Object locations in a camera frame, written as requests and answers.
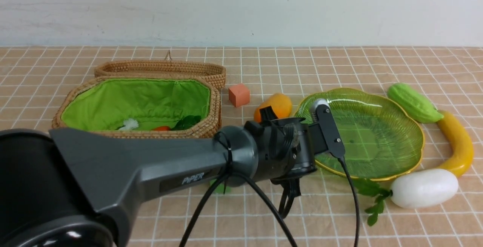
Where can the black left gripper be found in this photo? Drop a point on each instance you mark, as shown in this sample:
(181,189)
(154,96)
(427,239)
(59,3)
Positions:
(279,150)

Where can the orange yellow toy mango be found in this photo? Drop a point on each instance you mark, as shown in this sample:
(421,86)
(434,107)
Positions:
(280,103)

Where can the white toy radish with leaves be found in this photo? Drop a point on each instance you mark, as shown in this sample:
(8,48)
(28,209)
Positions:
(410,191)

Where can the orange toy carrot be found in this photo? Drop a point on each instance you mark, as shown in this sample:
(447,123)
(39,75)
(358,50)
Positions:
(183,124)

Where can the green toy bitter gourd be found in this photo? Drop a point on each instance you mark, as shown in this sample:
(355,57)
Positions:
(416,105)

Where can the yellow toy banana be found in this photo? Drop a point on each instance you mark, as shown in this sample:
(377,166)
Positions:
(460,142)

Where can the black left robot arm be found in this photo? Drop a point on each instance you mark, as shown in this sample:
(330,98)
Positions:
(72,188)

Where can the checkered beige tablecloth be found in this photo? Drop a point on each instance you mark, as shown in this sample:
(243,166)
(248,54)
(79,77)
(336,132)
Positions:
(35,80)

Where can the green foam cube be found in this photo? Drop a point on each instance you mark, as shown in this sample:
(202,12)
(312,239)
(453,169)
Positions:
(222,188)

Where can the green glass leaf plate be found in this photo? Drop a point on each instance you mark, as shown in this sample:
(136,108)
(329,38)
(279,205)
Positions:
(381,141)

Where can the orange foam cube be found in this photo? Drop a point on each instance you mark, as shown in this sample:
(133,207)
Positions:
(239,95)

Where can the woven wicker basket lid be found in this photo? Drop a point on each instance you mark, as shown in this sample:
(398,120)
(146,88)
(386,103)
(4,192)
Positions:
(213,74)

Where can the woven wicker basket green lining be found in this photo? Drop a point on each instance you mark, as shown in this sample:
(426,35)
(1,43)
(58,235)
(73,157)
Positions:
(130,107)

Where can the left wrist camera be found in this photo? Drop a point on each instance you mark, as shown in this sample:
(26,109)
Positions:
(323,131)

